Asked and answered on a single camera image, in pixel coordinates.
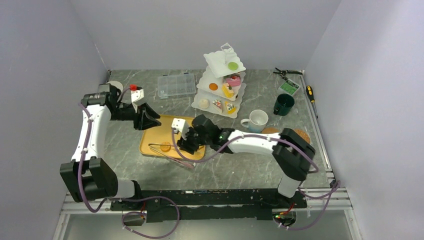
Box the white three-tier dessert stand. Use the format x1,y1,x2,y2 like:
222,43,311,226
191,42,247,119

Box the yellow cake piece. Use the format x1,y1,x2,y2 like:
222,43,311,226
222,83,234,99

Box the orange round cookie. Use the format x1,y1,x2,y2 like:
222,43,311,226
208,83,219,91

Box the cream triangle cake slice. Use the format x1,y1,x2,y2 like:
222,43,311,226
225,101,237,115

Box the green white packet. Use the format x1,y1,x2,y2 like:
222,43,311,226
277,78,301,96

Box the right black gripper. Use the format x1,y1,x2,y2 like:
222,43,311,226
176,126,212,155

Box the yellow serving tray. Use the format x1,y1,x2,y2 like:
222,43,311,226
139,114,194,159

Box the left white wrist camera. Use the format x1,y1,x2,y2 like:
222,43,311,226
130,89,146,112

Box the white triangle cake slice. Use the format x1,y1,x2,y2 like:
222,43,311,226
212,99,223,113

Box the pink cake with cherry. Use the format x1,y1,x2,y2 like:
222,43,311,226
225,75,242,88

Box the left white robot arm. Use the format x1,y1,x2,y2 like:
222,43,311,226
59,82,161,210

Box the tan waffle round cookie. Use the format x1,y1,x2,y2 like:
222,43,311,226
159,142,172,153

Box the yellow black screwdriver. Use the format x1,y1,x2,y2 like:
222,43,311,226
306,85,319,119

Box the black pliers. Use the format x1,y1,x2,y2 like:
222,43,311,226
273,67,303,77

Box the pink handled tongs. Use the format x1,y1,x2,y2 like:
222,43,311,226
148,143,196,169

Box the green round macaron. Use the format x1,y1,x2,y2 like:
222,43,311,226
227,61,239,71

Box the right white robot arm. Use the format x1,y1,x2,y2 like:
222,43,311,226
171,114,319,208

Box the white round cupcake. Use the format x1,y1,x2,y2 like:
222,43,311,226
198,98,210,109

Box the white tape roll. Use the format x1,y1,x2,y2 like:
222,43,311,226
107,80,124,92

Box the white blue mug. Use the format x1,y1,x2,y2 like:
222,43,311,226
240,109,269,133

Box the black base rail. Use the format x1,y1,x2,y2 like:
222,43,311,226
110,188,307,223

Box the clear plastic compartment box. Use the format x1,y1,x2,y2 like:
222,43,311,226
157,72,197,99

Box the dark green mug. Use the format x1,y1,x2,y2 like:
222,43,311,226
273,93,295,116

